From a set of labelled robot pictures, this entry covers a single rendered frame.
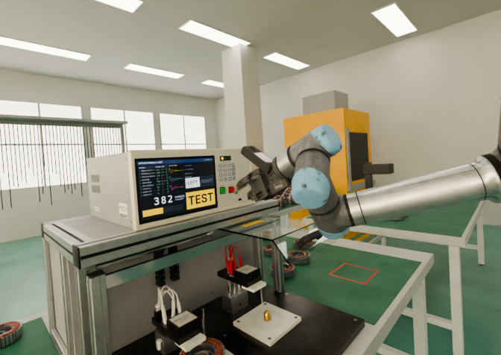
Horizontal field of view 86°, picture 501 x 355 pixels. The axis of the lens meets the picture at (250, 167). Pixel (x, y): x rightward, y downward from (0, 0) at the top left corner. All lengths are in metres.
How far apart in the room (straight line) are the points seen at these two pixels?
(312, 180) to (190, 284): 0.65
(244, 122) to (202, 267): 3.89
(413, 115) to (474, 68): 1.07
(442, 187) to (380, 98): 5.45
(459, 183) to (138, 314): 0.88
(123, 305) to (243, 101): 4.20
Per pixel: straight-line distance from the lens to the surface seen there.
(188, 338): 0.83
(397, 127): 5.90
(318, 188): 0.53
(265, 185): 0.72
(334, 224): 0.64
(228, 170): 0.91
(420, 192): 0.64
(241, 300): 1.03
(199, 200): 0.84
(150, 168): 0.76
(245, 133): 4.72
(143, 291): 0.95
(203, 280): 1.06
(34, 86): 7.25
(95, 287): 0.71
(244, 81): 4.92
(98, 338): 0.75
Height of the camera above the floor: 1.28
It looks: 2 degrees down
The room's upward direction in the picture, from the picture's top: 4 degrees counter-clockwise
